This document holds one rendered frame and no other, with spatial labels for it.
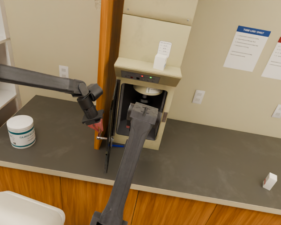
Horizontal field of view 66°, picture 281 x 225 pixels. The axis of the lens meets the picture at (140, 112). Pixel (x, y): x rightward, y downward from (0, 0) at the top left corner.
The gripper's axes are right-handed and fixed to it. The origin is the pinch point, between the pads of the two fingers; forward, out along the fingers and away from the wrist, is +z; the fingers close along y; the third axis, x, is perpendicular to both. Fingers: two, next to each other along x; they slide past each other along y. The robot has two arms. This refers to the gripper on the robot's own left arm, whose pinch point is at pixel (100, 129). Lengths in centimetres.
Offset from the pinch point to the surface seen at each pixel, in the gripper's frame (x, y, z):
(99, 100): -13.8, -1.2, -8.9
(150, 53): -21.1, -33.5, -22.3
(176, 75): -8.6, -42.6, -12.8
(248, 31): -59, -94, -4
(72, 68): -69, 29, -13
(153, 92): -22.7, -28.7, 0.0
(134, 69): -10.1, -24.9, -21.0
